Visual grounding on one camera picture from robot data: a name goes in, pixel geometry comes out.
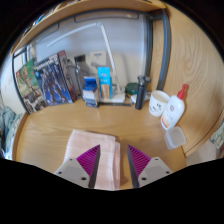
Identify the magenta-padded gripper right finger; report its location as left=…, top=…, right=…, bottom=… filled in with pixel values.
left=126, top=144, right=173, bottom=189

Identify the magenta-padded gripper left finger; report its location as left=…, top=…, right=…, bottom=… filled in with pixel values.
left=53, top=144, right=102, bottom=189

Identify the pale pink towel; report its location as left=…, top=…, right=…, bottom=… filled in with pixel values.
left=63, top=129, right=122, bottom=192

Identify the clear plastic food container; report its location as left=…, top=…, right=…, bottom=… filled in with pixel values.
left=163, top=126, right=187, bottom=151

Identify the white red-capped lotion bottle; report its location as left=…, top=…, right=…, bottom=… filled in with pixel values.
left=160, top=83, right=189, bottom=131

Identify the white printed mug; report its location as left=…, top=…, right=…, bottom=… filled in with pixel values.
left=148, top=90, right=171, bottom=118

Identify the bed with teal blanket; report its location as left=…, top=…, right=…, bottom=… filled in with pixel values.
left=0, top=105, right=24, bottom=159

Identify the small dark blue box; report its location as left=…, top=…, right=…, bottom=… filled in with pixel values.
left=81, top=76, right=100, bottom=109

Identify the round dark green tin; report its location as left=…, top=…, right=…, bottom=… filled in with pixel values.
left=124, top=82, right=139, bottom=96

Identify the blue robot model kit box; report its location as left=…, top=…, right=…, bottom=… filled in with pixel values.
left=33, top=50, right=78, bottom=107

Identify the green tree-figure toy box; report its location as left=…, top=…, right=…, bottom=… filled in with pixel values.
left=15, top=58, right=49, bottom=115

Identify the light blue and orange box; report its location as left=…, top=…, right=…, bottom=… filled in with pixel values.
left=96, top=66, right=114, bottom=100

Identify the clear grey water bottle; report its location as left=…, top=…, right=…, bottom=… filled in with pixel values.
left=73, top=54, right=88, bottom=98

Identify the white cardboard box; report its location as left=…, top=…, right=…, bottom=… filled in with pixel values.
left=89, top=50, right=108, bottom=68

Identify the white desk lamp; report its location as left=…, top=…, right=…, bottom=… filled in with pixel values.
left=46, top=21, right=127, bottom=104

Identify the dark grey metal frame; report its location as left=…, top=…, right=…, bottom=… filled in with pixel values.
left=11, top=8, right=172, bottom=114

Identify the wooden wall shelf unit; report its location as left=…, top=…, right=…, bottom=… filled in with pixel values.
left=9, top=0, right=168, bottom=56

